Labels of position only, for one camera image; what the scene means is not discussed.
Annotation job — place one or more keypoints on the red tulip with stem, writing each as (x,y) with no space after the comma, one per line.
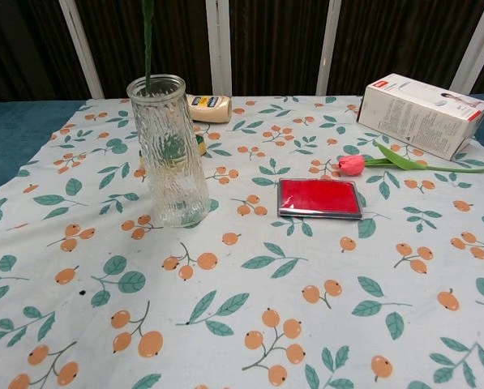
(352,165)

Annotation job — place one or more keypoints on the pink flower bouquet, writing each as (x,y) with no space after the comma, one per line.
(147,44)

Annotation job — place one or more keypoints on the green yellow sponge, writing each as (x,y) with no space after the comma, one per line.
(203,146)

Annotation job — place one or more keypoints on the white carton box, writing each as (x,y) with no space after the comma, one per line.
(420,115)

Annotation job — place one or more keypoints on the floral print tablecloth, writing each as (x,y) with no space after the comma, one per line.
(266,283)

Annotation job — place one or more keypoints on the white frame post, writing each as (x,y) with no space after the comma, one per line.
(474,44)
(219,48)
(81,48)
(327,48)

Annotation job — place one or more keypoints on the clear glass cup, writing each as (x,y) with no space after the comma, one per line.
(172,162)

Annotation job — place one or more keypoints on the mayonnaise squeeze bottle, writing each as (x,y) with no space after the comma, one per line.
(211,109)

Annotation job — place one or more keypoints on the red flat case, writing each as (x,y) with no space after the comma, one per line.
(318,198)

